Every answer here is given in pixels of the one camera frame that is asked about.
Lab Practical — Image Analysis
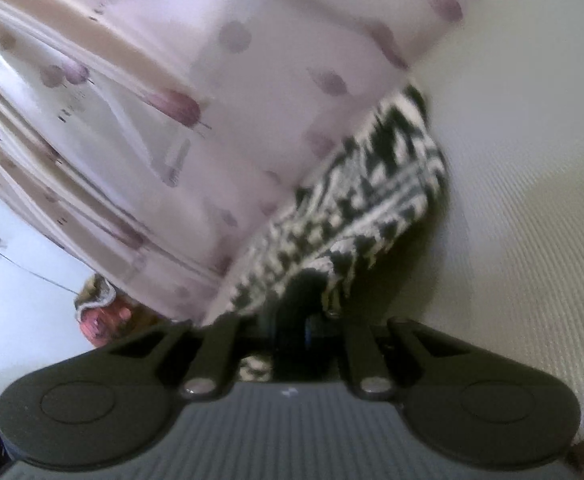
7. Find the black white striped knit sweater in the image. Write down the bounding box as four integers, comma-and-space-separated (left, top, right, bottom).
204, 83, 450, 384

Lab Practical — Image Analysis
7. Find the pile of colourful clothes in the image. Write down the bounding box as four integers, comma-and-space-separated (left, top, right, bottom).
74, 274, 164, 348

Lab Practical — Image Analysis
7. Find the beige woven mattress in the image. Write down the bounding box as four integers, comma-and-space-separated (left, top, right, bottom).
370, 0, 584, 440

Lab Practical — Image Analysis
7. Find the pink floral curtain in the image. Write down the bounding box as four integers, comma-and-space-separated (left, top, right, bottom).
0, 0, 480, 318

